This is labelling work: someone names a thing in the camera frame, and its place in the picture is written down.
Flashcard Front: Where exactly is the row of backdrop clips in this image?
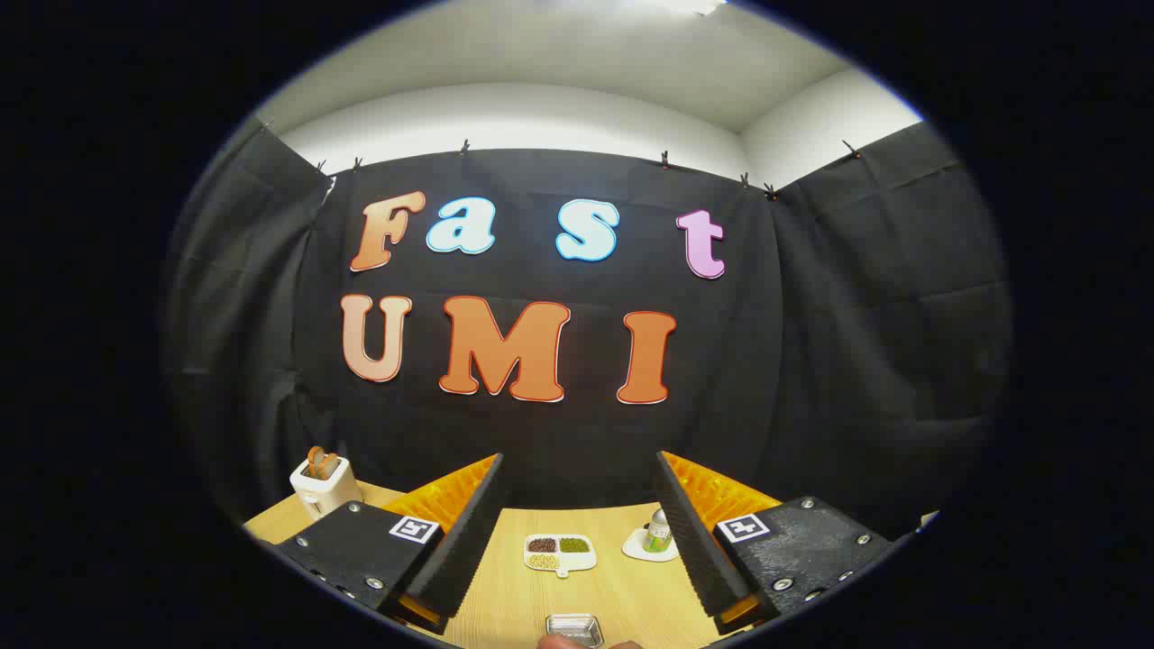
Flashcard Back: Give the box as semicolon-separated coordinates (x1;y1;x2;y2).
261;115;862;199

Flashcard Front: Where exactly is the white divided dish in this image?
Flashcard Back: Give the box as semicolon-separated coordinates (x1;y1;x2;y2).
524;534;598;579

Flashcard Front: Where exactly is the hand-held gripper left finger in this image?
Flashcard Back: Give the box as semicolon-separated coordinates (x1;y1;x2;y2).
273;452;506;635

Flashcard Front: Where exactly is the white square coaster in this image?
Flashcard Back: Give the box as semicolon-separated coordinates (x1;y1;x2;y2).
622;527;679;563

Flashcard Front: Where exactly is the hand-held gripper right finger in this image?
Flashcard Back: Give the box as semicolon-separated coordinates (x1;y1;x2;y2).
654;450;895;635

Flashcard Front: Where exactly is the cream white toaster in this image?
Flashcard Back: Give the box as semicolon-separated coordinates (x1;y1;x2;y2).
289;455;363;521

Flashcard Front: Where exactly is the metal wire cutlery tray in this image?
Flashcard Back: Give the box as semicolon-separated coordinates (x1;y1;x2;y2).
545;614;605;648

